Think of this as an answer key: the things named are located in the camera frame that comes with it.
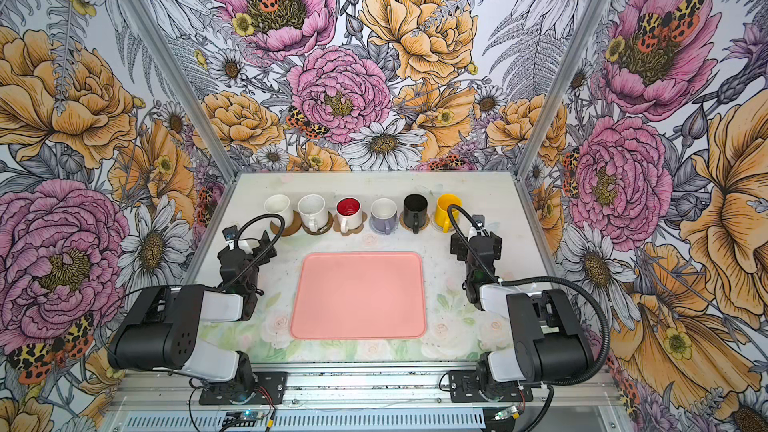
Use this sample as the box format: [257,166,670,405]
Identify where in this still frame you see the yellow mug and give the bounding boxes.
[434,194,462,223]

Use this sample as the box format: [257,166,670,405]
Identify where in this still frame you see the black mug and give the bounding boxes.
[403,194,428,234]

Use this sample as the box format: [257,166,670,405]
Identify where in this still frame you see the dark brown round coaster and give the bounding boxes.
[302,212,335,236]

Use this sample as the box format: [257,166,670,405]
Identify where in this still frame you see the white lavender mug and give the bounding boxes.
[370,198,398,235]

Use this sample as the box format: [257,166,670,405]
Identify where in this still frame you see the brown paw shaped coaster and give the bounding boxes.
[332,212,368,237]

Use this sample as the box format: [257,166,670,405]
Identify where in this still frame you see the red inside mug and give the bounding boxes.
[336,197,363,234]

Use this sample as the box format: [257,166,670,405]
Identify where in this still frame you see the clear patterned round coaster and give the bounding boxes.
[431,213,456,233]

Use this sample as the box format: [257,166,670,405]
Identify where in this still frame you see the woven rattan round coaster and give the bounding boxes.
[398,212,431,232]

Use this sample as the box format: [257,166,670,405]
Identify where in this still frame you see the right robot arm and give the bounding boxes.
[449,216,610,402]

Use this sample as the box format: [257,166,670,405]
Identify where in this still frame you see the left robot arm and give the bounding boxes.
[107,226,278,403]

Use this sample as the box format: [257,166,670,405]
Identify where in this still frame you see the pink silicone tray mat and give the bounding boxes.
[290,251,427,340]

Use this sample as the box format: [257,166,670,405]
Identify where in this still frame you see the left circuit board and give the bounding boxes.
[220,410,272,431]

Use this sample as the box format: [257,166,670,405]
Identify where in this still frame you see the circuit board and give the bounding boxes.
[493,405,520,421]
[220,410,272,431]

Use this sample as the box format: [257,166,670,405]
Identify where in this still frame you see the right circuit board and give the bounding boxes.
[493,405,520,421]

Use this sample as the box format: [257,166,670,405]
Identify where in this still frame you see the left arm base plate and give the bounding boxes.
[198,371,288,406]

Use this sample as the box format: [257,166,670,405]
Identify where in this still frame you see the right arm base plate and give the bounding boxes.
[439,369,533,403]

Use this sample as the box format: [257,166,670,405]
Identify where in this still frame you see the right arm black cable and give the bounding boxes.
[446,203,612,432]

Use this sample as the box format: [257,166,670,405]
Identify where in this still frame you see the aluminium front rail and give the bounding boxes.
[107,362,625,415]

